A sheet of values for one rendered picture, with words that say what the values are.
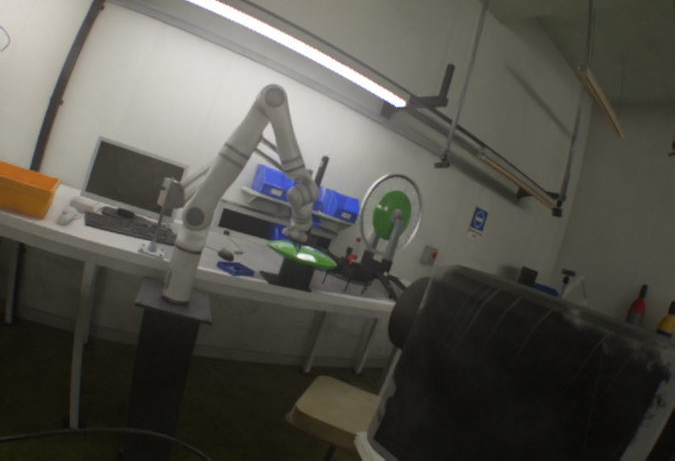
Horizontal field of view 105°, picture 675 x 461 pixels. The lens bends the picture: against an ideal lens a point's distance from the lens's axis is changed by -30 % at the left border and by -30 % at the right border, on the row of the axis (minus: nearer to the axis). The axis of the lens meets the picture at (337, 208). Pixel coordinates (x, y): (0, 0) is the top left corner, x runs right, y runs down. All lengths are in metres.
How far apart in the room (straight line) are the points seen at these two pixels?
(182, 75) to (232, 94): 0.34
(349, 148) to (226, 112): 0.93
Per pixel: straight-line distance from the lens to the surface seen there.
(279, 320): 2.76
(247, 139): 1.12
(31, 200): 1.45
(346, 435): 1.28
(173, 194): 1.36
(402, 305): 0.22
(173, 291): 1.19
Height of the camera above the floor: 1.30
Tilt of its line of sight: level
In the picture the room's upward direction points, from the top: 19 degrees clockwise
